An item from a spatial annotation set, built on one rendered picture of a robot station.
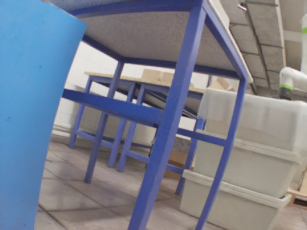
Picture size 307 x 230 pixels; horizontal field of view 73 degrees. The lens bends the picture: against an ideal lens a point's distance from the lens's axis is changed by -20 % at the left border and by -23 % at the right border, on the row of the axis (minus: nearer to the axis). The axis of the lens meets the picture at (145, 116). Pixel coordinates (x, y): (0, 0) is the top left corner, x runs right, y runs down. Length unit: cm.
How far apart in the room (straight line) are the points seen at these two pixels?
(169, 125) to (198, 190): 84
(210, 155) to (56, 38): 98
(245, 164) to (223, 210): 26
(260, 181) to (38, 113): 99
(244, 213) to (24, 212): 96
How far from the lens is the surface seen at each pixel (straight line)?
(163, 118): 53
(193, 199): 136
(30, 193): 67
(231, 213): 127
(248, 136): 126
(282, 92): 144
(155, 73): 275
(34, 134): 61
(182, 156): 238
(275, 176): 120
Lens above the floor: 38
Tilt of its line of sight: 3 degrees up
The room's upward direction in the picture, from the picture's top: 16 degrees clockwise
